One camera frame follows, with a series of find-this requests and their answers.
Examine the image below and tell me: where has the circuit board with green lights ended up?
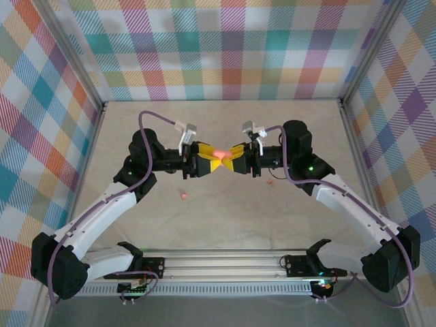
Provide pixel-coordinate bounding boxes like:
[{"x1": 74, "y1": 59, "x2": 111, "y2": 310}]
[{"x1": 117, "y1": 281, "x2": 151, "y2": 296}]

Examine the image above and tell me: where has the grey slotted cable duct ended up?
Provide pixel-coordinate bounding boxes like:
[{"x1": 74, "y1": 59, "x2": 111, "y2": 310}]
[{"x1": 73, "y1": 284, "x2": 314, "y2": 297}]

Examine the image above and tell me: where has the circuit board with yellow part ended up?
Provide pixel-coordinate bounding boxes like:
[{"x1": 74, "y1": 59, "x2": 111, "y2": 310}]
[{"x1": 311, "y1": 279, "x2": 334, "y2": 292}]

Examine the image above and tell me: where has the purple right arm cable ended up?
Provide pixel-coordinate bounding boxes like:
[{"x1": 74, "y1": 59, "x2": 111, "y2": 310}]
[{"x1": 264, "y1": 124, "x2": 417, "y2": 309}]

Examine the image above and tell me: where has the aluminium frame post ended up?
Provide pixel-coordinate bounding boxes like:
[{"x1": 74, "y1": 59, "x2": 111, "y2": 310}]
[
  {"x1": 35, "y1": 0, "x2": 106, "y2": 113},
  {"x1": 339, "y1": 0, "x2": 408, "y2": 107}
]

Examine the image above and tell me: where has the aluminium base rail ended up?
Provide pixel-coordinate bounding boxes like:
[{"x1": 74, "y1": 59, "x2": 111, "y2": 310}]
[{"x1": 81, "y1": 249, "x2": 415, "y2": 283}]

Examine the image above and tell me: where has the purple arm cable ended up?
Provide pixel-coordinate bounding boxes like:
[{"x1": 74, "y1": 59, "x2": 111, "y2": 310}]
[
  {"x1": 264, "y1": 124, "x2": 417, "y2": 309},
  {"x1": 47, "y1": 110, "x2": 181, "y2": 307}
]

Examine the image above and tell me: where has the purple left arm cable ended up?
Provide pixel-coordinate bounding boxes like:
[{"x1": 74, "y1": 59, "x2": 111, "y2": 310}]
[{"x1": 47, "y1": 110, "x2": 181, "y2": 307}]

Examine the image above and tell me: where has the aluminium side rail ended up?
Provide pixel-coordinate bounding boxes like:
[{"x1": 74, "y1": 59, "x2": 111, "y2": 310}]
[{"x1": 337, "y1": 98, "x2": 420, "y2": 327}]

